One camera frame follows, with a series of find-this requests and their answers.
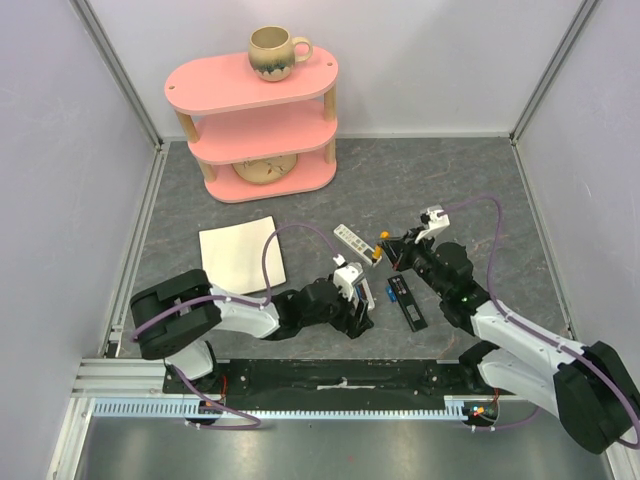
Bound orange handled screwdriver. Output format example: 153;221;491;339
371;231;390;265

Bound white remote with back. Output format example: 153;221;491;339
354;279;375;314

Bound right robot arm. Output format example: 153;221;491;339
378;229;639;454

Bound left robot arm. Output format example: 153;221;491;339
130;264;373;393

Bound white air conditioner remote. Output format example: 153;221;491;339
333;224;376;266

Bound beige floral ceramic bowl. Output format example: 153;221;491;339
232;154;298;185

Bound pink three-tier shelf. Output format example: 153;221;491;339
164;47;339;203

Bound beige ceramic mug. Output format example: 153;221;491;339
248;26;314;82

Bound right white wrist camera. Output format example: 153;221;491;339
415;205;450;244

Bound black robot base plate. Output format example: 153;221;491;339
191;359;495;397

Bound grey slotted cable duct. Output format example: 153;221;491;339
92;398;479;421

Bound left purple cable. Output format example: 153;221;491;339
130;222;346;429

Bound purple cable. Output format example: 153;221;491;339
439;195;640;449
130;222;346;429

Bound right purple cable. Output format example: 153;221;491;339
439;195;640;449

